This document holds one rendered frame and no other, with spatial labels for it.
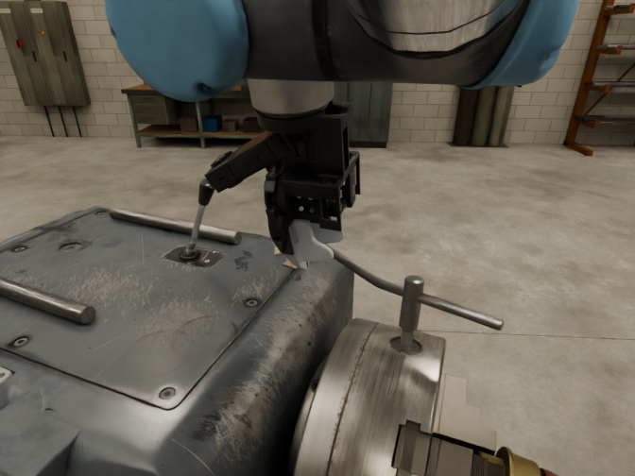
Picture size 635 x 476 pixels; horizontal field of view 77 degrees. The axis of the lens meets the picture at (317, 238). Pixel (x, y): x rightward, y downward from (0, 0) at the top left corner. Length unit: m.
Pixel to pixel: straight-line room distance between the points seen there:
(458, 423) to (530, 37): 0.51
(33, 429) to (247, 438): 0.19
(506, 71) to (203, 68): 0.14
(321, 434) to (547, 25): 0.39
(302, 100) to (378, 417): 0.31
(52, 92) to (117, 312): 7.63
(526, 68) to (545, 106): 7.37
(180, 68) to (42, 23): 7.80
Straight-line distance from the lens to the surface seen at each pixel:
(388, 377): 0.47
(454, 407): 0.63
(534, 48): 0.21
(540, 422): 2.24
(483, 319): 0.45
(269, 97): 0.35
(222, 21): 0.21
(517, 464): 0.59
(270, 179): 0.40
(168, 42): 0.23
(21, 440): 0.46
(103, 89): 7.97
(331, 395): 0.46
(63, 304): 0.58
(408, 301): 0.47
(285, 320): 0.51
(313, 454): 0.46
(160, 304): 0.56
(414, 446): 0.45
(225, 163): 0.43
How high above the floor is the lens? 1.56
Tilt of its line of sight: 27 degrees down
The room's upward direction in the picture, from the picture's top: straight up
